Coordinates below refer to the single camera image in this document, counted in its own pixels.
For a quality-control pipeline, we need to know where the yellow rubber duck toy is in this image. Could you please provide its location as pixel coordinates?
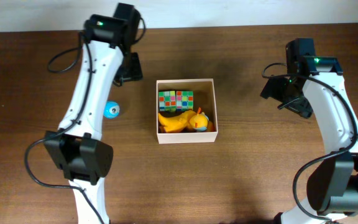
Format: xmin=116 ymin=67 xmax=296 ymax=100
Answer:
xmin=158 ymin=110 xmax=196 ymax=133

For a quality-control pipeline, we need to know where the blue ball toy with eye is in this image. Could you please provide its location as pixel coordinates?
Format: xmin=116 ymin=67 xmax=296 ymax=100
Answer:
xmin=103 ymin=101 xmax=120 ymax=119

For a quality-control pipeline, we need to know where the orange blue duck toy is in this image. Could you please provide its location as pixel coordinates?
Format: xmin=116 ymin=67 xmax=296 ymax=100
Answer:
xmin=189 ymin=108 xmax=215 ymax=132

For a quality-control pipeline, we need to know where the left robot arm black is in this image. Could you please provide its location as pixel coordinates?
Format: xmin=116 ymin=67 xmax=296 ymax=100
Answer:
xmin=44 ymin=3 xmax=143 ymax=223

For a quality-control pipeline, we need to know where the Rubik's cube one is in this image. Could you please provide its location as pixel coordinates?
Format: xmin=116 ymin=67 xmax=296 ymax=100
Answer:
xmin=158 ymin=90 xmax=177 ymax=113
xmin=176 ymin=91 xmax=194 ymax=111

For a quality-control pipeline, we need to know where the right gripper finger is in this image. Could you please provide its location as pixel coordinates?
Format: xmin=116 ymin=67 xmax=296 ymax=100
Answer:
xmin=260 ymin=79 xmax=278 ymax=99
xmin=286 ymin=96 xmax=313 ymax=119

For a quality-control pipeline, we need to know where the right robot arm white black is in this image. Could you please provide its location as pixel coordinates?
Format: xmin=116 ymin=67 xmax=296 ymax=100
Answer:
xmin=260 ymin=38 xmax=358 ymax=224

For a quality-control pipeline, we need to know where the white cardboard box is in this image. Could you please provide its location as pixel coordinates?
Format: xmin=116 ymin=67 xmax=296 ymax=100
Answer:
xmin=156 ymin=78 xmax=218 ymax=144

